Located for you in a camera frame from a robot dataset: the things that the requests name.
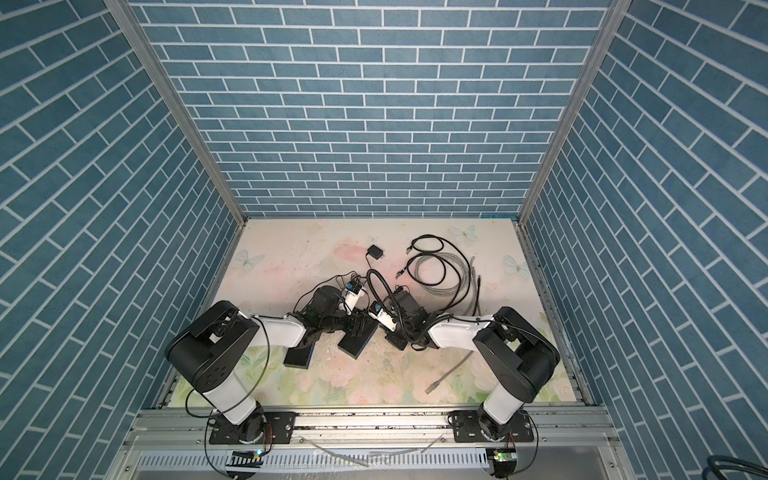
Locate black network switch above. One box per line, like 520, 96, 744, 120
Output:
337, 325, 378, 359

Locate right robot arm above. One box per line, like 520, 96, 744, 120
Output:
371, 287, 560, 429

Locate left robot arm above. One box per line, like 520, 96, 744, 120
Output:
166, 283, 378, 426

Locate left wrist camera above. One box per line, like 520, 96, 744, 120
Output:
341, 278, 365, 314

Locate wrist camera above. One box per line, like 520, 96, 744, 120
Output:
341, 278, 365, 314
368, 302, 396, 332

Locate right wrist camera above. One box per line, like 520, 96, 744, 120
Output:
368, 302, 396, 332

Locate long black switch box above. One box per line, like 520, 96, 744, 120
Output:
283, 342, 315, 370

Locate black wall plug adapter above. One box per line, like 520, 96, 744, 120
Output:
366, 245, 384, 260

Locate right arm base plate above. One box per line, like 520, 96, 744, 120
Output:
447, 408, 535, 443

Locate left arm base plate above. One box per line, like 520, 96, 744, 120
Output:
208, 411, 297, 446

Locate aluminium front rail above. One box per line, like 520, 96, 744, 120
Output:
123, 402, 620, 451

